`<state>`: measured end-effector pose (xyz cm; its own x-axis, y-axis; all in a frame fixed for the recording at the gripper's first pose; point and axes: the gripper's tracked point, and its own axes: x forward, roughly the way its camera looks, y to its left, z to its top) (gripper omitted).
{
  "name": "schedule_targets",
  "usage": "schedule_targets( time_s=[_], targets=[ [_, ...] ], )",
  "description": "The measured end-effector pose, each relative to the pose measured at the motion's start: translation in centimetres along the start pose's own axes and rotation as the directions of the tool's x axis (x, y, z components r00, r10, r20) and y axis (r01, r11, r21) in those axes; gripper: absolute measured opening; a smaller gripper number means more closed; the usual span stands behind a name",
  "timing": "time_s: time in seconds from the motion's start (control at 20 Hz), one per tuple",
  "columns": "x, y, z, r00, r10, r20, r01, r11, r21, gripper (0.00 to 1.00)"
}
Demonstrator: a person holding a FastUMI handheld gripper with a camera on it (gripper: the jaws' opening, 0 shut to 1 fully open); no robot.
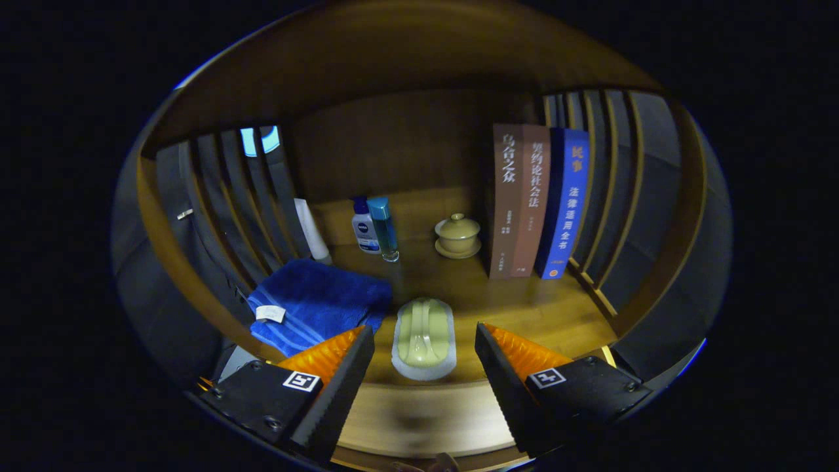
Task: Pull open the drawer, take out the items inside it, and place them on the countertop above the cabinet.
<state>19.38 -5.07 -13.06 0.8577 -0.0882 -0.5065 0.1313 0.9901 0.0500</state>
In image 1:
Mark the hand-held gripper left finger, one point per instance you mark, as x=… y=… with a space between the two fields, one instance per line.
x=341 y=383

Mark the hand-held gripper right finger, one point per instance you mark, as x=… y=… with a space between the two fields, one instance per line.
x=508 y=383

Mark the wooden drawer with black knob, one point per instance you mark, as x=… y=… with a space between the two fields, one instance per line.
x=446 y=419

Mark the green scrub brush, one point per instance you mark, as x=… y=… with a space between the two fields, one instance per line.
x=423 y=334

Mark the wooden countertop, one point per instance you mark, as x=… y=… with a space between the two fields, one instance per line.
x=511 y=308

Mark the brown wooden cabinet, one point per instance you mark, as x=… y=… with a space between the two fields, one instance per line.
x=393 y=144

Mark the blue folded towel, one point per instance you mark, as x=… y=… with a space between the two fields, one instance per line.
x=314 y=301

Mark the white tube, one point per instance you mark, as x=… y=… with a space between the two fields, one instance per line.
x=312 y=233

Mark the white bottle with blue cap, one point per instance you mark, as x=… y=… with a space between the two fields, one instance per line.
x=364 y=229

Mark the beige lidded teacup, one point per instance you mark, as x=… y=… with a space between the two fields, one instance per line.
x=457 y=236

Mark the teal clear bottle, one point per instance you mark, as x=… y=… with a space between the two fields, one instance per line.
x=384 y=229

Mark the dark brown book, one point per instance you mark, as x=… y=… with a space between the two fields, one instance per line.
x=505 y=203

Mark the reddish brown book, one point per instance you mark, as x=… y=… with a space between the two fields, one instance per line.
x=532 y=203

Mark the blue book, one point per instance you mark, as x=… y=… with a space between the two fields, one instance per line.
x=567 y=203

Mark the silver clip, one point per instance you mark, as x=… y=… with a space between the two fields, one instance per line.
x=185 y=214

